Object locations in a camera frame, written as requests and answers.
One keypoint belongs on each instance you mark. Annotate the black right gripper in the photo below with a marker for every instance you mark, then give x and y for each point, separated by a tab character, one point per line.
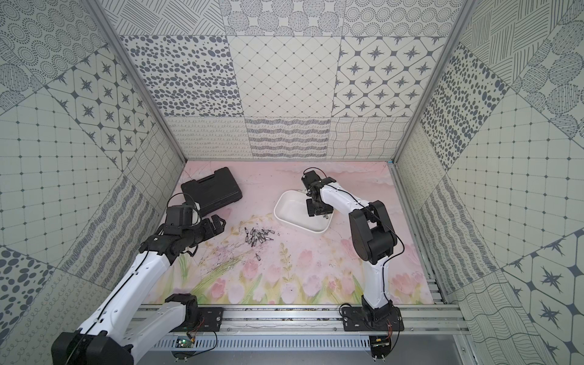
309	207

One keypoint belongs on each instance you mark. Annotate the white slotted cable duct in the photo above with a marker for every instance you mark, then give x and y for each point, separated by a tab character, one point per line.
342	342

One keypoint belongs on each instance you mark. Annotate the white plastic storage box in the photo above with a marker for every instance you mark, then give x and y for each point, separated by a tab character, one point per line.
291	210

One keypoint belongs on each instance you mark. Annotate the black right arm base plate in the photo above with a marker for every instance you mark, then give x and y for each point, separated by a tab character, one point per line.
359	319

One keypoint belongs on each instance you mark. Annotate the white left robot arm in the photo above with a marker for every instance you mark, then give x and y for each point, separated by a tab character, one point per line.
105	337

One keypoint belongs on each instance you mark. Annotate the black plastic tool case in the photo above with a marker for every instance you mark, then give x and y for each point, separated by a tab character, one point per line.
212	192

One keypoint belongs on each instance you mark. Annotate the silver bit pile centre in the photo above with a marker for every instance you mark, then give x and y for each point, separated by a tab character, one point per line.
259	235

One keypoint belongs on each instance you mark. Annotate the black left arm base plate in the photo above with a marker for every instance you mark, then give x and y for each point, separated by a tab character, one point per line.
202	319

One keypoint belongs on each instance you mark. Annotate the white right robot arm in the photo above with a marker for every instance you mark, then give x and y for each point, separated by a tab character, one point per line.
372	234

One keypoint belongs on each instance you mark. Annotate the aluminium mounting rail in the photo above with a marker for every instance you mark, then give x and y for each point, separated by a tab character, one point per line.
326	319

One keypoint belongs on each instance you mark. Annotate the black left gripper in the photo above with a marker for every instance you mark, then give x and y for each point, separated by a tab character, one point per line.
206	226

